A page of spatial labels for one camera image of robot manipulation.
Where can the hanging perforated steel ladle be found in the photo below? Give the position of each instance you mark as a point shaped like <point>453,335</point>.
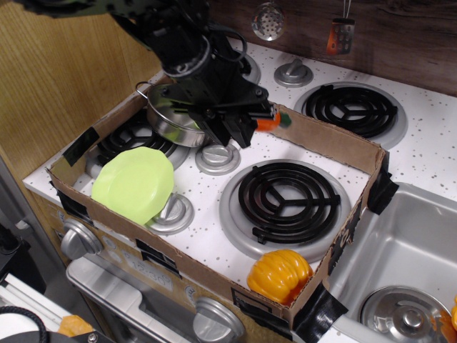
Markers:
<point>268,21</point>

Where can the brown cardboard fence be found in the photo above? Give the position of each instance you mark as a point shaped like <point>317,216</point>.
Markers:
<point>200,259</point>

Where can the back silver stove knob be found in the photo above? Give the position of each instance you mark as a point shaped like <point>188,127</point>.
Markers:
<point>293,75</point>

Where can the orange toy carrot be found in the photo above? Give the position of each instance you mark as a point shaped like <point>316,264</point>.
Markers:
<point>280,120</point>

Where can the silver toy sink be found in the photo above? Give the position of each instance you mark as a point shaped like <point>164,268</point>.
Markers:
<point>411,243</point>

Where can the light green plastic plate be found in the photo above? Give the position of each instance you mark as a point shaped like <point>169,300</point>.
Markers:
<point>136,184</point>

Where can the front silver stove knob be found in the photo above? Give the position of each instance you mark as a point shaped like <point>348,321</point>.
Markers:
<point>175,217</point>

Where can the left oven dial knob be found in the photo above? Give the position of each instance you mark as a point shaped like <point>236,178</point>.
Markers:
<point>79,240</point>

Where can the steel pot lid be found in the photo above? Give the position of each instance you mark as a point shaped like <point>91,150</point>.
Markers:
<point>405,314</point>

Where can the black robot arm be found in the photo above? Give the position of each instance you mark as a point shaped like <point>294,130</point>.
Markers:
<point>194,52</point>

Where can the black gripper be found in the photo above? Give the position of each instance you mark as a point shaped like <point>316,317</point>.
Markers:
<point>218,99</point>

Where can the right oven dial knob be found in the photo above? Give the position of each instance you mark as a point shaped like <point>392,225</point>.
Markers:
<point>216,323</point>

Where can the hanging slotted steel spatula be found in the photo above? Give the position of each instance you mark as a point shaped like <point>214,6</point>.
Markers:
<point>341,34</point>

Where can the centre silver stove knob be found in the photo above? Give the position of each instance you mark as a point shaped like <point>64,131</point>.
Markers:
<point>215,159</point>

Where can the silver stove knob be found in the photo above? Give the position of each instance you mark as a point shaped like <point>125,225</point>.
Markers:
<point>215,159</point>
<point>293,75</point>
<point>175,217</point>

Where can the silver oven door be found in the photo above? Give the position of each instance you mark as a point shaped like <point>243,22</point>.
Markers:
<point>139,313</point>

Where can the yellow toy bell pepper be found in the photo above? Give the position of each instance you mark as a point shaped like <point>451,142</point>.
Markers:
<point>280,276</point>

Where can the back right black burner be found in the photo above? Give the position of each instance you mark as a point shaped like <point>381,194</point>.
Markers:
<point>364,110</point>

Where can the oven dial knob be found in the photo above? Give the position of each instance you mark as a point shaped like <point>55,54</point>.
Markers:
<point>79,240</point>
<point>216,323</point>

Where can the front right black burner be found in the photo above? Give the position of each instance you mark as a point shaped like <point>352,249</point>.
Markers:
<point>283,204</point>

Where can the small steel pot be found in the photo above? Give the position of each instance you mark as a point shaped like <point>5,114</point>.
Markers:
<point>169,122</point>

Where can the back left black burner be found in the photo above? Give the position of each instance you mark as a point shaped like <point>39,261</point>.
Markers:
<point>249,69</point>

